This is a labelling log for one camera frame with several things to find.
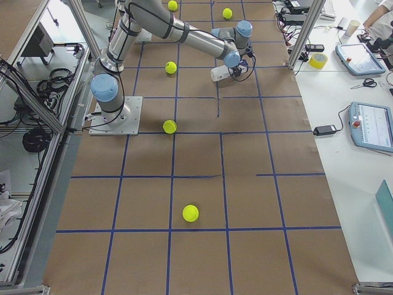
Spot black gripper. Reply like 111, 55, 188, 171
228, 60, 249, 77

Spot white tennis ball can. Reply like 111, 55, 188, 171
210, 65, 235, 82

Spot yellow tennis ball near gripper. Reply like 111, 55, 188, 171
222, 7, 233, 20

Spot yellow Roland Garros tennis ball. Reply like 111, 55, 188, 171
165, 61, 177, 74

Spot yellow tennis ball front left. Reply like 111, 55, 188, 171
168, 0, 178, 12

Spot yellow tennis ball centre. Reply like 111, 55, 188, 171
163, 120, 177, 134

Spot yellow tape roll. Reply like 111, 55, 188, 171
309, 53, 328, 69

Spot black power adapter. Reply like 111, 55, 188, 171
313, 124, 337, 136

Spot blue teach pendant far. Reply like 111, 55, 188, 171
335, 43, 386, 76

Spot blue teach pendant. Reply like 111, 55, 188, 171
335, 43, 386, 76
348, 101, 392, 153

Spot paper cup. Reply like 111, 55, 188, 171
344, 20, 360, 37

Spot black scissors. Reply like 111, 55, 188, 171
351, 78, 377, 89

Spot blue teach pendant near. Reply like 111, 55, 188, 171
348, 101, 392, 153

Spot aluminium frame post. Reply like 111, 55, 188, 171
287, 0, 325, 70

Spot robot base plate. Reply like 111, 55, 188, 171
88, 96, 143, 136
135, 29, 152, 43

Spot yellow tennis ball near camera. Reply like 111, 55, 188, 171
182, 205, 200, 222

